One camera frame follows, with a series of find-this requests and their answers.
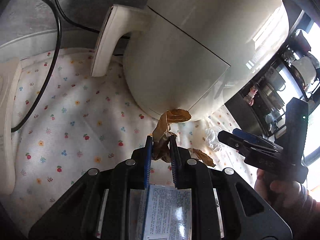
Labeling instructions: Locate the brown paper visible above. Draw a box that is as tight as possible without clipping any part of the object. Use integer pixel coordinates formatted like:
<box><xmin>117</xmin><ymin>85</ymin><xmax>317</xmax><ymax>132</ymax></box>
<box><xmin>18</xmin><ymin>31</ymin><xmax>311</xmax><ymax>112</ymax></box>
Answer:
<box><xmin>151</xmin><ymin>109</ymin><xmax>216</xmax><ymax>167</ymax></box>

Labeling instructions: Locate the blue white medicine box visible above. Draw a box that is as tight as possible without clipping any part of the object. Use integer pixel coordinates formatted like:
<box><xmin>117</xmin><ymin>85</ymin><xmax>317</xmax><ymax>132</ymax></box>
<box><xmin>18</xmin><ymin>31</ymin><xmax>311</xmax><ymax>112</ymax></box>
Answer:
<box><xmin>129</xmin><ymin>184</ymin><xmax>192</xmax><ymax>239</ymax></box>

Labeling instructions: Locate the white tissue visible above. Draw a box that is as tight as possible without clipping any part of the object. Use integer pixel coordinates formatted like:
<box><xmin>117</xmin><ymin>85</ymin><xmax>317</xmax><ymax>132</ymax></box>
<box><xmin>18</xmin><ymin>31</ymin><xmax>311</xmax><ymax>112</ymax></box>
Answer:
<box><xmin>204</xmin><ymin>127</ymin><xmax>223</xmax><ymax>152</ymax></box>

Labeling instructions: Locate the person's right hand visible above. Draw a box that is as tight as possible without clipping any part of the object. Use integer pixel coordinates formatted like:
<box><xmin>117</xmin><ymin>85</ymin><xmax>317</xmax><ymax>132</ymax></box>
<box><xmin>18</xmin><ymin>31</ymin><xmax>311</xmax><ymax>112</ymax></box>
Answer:
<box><xmin>254</xmin><ymin>169</ymin><xmax>308</xmax><ymax>208</ymax></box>

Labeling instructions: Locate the small pink bottle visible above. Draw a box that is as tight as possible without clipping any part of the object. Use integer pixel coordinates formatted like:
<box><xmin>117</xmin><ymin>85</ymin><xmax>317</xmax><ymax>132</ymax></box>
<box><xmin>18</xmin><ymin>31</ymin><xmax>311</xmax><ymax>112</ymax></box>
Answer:
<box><xmin>244</xmin><ymin>86</ymin><xmax>258</xmax><ymax>106</ymax></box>

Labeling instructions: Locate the floral white tablecloth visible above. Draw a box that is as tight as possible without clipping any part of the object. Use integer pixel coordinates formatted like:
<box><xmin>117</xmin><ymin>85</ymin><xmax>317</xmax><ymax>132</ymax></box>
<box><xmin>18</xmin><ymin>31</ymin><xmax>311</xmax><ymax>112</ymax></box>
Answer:
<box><xmin>1</xmin><ymin>48</ymin><xmax>257</xmax><ymax>236</ymax></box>

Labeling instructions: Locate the black dish rack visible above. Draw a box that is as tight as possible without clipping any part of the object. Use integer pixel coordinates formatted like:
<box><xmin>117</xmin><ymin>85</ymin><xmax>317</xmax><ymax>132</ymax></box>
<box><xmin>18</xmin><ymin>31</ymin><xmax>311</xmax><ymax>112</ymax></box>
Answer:
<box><xmin>239</xmin><ymin>11</ymin><xmax>319</xmax><ymax>137</ymax></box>

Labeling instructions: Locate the cream air fryer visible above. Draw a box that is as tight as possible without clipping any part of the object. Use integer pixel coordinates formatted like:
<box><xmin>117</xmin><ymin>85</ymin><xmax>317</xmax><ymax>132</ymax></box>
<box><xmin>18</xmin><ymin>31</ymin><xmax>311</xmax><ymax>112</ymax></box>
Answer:
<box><xmin>91</xmin><ymin>0</ymin><xmax>289</xmax><ymax>121</ymax></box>

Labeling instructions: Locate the black power cable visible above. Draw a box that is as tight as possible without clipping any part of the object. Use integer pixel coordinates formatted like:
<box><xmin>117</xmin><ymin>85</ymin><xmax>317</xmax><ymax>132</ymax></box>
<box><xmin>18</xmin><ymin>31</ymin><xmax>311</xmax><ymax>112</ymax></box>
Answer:
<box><xmin>11</xmin><ymin>0</ymin><xmax>131</xmax><ymax>133</ymax></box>

